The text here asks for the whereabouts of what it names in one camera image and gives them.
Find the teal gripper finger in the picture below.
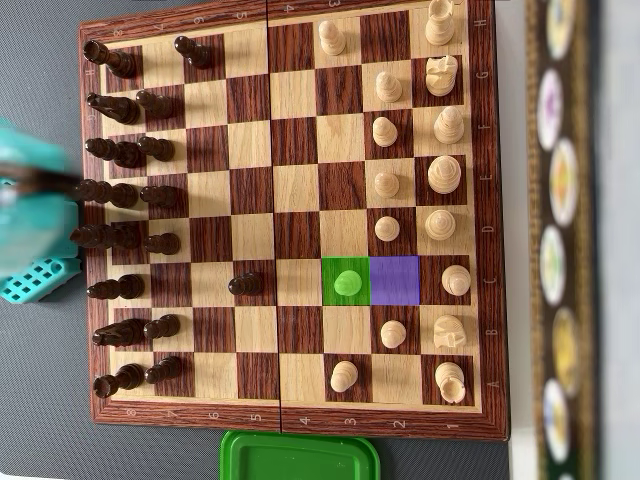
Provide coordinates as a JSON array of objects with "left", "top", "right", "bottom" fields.
[
  {"left": 0, "top": 180, "right": 81, "bottom": 231},
  {"left": 0, "top": 118, "right": 82, "bottom": 187}
]

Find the light wooden chess pawn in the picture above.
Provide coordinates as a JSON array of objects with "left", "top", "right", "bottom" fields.
[
  {"left": 374, "top": 215, "right": 400, "bottom": 242},
  {"left": 374, "top": 71, "right": 403, "bottom": 105},
  {"left": 372, "top": 116, "right": 399, "bottom": 148},
  {"left": 373, "top": 171, "right": 401, "bottom": 199},
  {"left": 329, "top": 360, "right": 360, "bottom": 394},
  {"left": 318, "top": 20, "right": 347, "bottom": 57},
  {"left": 380, "top": 319, "right": 407, "bottom": 349},
  {"left": 333, "top": 270, "right": 362, "bottom": 297}
]

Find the dark wooden chess queen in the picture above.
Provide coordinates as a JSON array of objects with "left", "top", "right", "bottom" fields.
[{"left": 69, "top": 223, "right": 142, "bottom": 251}]

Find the dark wooden chess king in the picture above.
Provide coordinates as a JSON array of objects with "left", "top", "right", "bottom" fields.
[{"left": 74, "top": 178, "right": 139, "bottom": 210}]

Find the dark wooden chess bishop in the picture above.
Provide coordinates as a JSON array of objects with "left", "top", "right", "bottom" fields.
[
  {"left": 87, "top": 273, "right": 146, "bottom": 300},
  {"left": 84, "top": 137, "right": 144, "bottom": 169}
]

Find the dark wooden chess knight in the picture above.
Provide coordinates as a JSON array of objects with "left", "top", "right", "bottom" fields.
[
  {"left": 91, "top": 317, "right": 151, "bottom": 347},
  {"left": 86, "top": 92, "right": 142, "bottom": 126}
]

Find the dark wooden chess rook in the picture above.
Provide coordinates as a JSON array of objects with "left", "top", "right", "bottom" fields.
[
  {"left": 83, "top": 39, "right": 137, "bottom": 80},
  {"left": 93, "top": 363, "right": 144, "bottom": 400}
]

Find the dark wooden chess pawn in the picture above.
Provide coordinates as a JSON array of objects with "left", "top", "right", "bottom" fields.
[
  {"left": 137, "top": 135, "right": 176, "bottom": 162},
  {"left": 144, "top": 355, "right": 184, "bottom": 385},
  {"left": 134, "top": 89, "right": 174, "bottom": 120},
  {"left": 227, "top": 271, "right": 265, "bottom": 297},
  {"left": 139, "top": 185, "right": 180, "bottom": 209},
  {"left": 173, "top": 35, "right": 213, "bottom": 70},
  {"left": 144, "top": 232, "right": 182, "bottom": 255},
  {"left": 143, "top": 313, "right": 182, "bottom": 341}
]

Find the wooden folding chess board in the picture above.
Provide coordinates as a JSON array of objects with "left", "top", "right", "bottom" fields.
[{"left": 78, "top": 0, "right": 511, "bottom": 442}]

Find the light wooden chess queen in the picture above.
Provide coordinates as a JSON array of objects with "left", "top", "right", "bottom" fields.
[{"left": 424, "top": 208, "right": 456, "bottom": 240}]

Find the light wooden chess king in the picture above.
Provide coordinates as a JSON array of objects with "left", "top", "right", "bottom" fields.
[{"left": 427, "top": 155, "right": 462, "bottom": 196}]

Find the light wooden chess knight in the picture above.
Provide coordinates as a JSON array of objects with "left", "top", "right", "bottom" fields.
[
  {"left": 424, "top": 54, "right": 459, "bottom": 98},
  {"left": 432, "top": 313, "right": 467, "bottom": 350}
]

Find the light wooden chess bishop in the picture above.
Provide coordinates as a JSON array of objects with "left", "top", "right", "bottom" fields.
[
  {"left": 440, "top": 264, "right": 472, "bottom": 296},
  {"left": 432, "top": 105, "right": 466, "bottom": 146}
]

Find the light wooden chess rook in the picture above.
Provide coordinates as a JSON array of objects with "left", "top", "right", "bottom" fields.
[
  {"left": 424, "top": 0, "right": 464, "bottom": 47},
  {"left": 433, "top": 360, "right": 467, "bottom": 405}
]

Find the dark gray textured mat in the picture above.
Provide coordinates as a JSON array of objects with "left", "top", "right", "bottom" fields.
[{"left": 0, "top": 0, "right": 514, "bottom": 480}]

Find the green plastic tray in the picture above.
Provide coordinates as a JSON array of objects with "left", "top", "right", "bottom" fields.
[{"left": 219, "top": 428, "right": 380, "bottom": 480}]

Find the dark patterned rug with ovals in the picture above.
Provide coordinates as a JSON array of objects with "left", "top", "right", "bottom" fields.
[{"left": 522, "top": 0, "right": 604, "bottom": 480}]

